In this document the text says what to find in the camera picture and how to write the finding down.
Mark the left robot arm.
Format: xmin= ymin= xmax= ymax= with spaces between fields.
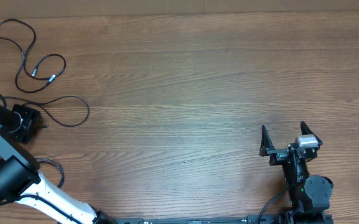
xmin=0 ymin=99 xmax=114 ymax=223

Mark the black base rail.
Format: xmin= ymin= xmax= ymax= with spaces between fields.
xmin=57 ymin=213 xmax=334 ymax=224

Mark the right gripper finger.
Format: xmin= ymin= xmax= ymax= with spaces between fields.
xmin=259 ymin=125 xmax=275 ymax=157
xmin=300 ymin=121 xmax=323 ymax=146

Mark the black usb cable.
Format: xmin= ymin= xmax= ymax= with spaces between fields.
xmin=35 ymin=157 xmax=65 ymax=190
xmin=3 ymin=95 xmax=90 ymax=130
xmin=0 ymin=19 xmax=67 ymax=94

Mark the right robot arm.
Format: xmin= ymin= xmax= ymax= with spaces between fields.
xmin=256 ymin=121 xmax=333 ymax=223

